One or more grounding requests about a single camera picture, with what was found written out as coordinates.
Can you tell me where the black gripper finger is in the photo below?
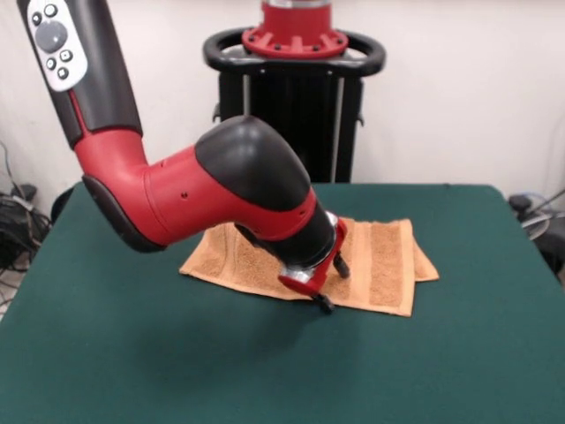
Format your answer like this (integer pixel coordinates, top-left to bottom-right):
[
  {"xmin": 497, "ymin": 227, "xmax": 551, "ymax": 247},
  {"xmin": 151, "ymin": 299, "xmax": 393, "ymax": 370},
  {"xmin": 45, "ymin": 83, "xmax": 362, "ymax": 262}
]
[
  {"xmin": 313, "ymin": 291, "xmax": 335, "ymax": 315},
  {"xmin": 333, "ymin": 250, "xmax": 351, "ymax": 279}
]

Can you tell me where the tan terry towel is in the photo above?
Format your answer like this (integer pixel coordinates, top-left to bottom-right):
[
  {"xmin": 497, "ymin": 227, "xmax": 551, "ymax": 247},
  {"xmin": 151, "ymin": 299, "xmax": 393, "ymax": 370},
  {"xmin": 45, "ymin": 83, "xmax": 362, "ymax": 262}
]
[{"xmin": 178, "ymin": 216, "xmax": 441, "ymax": 318}]

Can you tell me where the dark green table cloth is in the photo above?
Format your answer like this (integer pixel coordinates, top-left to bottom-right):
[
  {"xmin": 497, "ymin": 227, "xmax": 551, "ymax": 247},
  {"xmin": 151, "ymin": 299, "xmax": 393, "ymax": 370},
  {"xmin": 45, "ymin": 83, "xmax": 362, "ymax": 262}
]
[{"xmin": 0, "ymin": 179, "xmax": 565, "ymax": 424}]

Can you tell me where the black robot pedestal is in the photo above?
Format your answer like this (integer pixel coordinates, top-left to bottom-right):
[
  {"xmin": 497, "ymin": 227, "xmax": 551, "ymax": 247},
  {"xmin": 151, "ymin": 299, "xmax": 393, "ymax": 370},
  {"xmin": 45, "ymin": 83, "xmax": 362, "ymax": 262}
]
[{"xmin": 202, "ymin": 28, "xmax": 388, "ymax": 184}]

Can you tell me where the grey wheeled stand base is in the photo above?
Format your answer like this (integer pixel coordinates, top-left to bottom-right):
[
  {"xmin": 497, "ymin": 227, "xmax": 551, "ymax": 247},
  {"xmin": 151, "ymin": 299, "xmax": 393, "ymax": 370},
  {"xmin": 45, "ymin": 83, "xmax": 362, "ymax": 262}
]
[{"xmin": 507, "ymin": 190, "xmax": 565, "ymax": 284}]

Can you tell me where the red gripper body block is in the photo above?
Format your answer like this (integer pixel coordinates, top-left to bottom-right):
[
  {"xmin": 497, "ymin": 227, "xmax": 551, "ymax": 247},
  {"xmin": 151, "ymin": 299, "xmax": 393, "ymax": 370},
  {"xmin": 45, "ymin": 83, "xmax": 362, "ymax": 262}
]
[{"xmin": 278, "ymin": 218, "xmax": 350, "ymax": 298}]

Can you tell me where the black cable tangle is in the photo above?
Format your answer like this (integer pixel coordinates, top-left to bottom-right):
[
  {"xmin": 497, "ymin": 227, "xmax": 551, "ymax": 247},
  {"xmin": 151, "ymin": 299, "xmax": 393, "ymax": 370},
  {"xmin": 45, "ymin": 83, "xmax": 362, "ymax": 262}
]
[{"xmin": 0, "ymin": 140, "xmax": 55, "ymax": 271}]

